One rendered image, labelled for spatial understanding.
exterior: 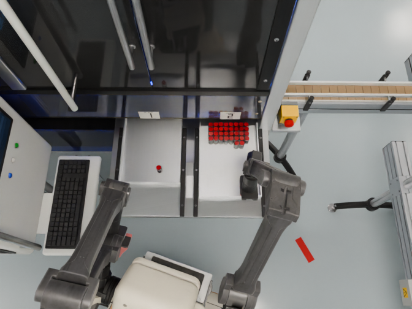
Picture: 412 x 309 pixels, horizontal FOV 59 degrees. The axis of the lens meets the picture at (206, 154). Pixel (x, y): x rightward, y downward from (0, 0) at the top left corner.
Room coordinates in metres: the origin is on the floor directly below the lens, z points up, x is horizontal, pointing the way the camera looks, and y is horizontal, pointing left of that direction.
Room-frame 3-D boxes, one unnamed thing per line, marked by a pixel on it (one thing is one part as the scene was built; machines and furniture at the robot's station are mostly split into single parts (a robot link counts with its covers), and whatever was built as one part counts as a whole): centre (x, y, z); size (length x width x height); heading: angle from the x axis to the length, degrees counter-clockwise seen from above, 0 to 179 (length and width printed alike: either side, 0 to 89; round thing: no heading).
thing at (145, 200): (0.55, 0.07, 0.87); 0.70 x 0.48 x 0.02; 90
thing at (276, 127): (0.78, -0.37, 0.87); 0.14 x 0.13 x 0.02; 0
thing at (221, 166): (0.56, -0.10, 0.90); 0.34 x 0.26 x 0.04; 0
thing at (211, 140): (0.65, -0.10, 0.90); 0.18 x 0.02 x 0.05; 90
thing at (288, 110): (0.74, -0.35, 1.00); 0.08 x 0.07 x 0.07; 0
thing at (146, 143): (0.63, 0.24, 0.90); 0.34 x 0.26 x 0.04; 0
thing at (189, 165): (0.47, 0.07, 0.91); 0.14 x 0.03 x 0.06; 179
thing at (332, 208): (0.56, -1.06, 0.07); 0.50 x 0.08 x 0.14; 90
